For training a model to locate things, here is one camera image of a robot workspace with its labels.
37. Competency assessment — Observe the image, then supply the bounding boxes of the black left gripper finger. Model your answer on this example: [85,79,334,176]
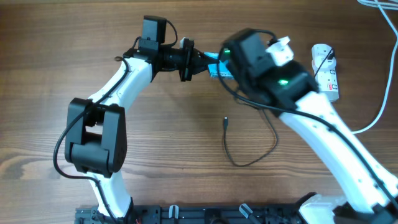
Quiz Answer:
[197,50,218,62]
[192,62,216,75]

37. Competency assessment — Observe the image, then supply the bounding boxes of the blue Galaxy smartphone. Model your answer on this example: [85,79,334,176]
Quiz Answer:
[207,50,234,80]

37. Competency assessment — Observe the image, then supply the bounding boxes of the black USB charging cable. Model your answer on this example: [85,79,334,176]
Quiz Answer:
[222,48,335,167]

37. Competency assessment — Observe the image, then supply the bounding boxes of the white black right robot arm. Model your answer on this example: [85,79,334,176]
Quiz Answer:
[220,28,397,223]

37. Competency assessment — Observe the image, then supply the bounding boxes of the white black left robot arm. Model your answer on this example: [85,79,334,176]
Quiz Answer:
[65,37,217,223]

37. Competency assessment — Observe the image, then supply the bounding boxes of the white charger plug adapter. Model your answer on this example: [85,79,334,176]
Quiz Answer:
[312,52,336,72]

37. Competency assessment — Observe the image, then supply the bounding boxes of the white power strip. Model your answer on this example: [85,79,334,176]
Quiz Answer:
[312,44,339,102]

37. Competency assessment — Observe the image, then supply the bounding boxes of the white power strip cord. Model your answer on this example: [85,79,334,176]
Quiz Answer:
[351,0,398,135]

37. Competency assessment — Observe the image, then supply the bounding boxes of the white cables at corner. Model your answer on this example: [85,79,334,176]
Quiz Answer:
[356,0,398,11]

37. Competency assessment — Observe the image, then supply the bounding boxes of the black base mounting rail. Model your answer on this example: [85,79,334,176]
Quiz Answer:
[74,203,312,224]

